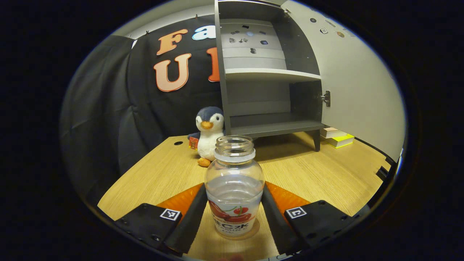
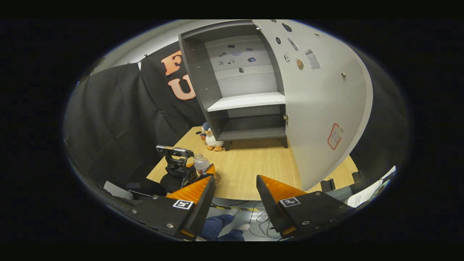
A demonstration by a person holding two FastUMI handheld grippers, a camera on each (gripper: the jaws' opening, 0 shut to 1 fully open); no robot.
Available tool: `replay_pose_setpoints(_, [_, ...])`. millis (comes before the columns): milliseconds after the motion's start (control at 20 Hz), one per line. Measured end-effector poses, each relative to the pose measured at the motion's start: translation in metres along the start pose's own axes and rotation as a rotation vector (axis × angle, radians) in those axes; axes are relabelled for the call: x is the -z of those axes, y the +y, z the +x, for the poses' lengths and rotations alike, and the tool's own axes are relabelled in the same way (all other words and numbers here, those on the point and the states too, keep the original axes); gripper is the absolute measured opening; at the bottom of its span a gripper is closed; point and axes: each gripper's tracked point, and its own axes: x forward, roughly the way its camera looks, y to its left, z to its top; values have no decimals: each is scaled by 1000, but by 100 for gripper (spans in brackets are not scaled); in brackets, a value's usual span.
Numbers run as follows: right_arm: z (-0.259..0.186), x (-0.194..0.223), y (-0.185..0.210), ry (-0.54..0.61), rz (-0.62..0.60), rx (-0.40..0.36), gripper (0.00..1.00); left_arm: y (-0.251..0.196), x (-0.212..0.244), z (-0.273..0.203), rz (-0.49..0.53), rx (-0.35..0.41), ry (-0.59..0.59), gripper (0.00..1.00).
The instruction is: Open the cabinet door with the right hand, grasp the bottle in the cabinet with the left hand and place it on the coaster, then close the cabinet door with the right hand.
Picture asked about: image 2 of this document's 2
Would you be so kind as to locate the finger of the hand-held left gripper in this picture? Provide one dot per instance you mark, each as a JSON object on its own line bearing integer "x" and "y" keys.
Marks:
{"x": 211, "y": 169}
{"x": 190, "y": 165}

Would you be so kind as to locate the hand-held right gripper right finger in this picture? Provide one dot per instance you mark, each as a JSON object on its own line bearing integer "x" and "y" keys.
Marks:
{"x": 270, "y": 206}

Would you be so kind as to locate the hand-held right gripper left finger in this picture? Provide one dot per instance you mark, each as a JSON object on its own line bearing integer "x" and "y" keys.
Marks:
{"x": 201, "y": 210}

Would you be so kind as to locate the clear plastic bottle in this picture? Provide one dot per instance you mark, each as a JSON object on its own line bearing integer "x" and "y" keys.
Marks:
{"x": 201, "y": 165}

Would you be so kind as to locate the grey cabinet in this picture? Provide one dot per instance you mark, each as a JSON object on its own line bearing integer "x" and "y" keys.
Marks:
{"x": 203, "y": 72}

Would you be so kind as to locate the white cabinet door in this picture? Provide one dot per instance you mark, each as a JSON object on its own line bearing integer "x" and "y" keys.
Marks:
{"x": 319, "y": 108}

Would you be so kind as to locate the white cabinet shelf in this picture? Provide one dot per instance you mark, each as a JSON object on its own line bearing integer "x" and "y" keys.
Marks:
{"x": 246, "y": 101}

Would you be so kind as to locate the person's blue trouser leg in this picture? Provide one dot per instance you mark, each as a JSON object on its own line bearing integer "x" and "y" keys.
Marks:
{"x": 217, "y": 228}

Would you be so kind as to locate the penguin plush toy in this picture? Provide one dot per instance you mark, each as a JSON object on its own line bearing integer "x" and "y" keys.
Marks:
{"x": 212, "y": 139}

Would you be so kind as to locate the person's white shoe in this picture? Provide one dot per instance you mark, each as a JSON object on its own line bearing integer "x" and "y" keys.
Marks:
{"x": 244, "y": 227}
{"x": 233, "y": 211}

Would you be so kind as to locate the black table clamp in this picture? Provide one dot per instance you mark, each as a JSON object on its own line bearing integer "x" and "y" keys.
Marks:
{"x": 357, "y": 177}
{"x": 327, "y": 185}

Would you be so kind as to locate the black backdrop cloth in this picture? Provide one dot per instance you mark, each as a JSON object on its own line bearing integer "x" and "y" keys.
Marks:
{"x": 116, "y": 116}

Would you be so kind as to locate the white paper sheet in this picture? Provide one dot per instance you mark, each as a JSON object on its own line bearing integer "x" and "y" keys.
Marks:
{"x": 369, "y": 192}

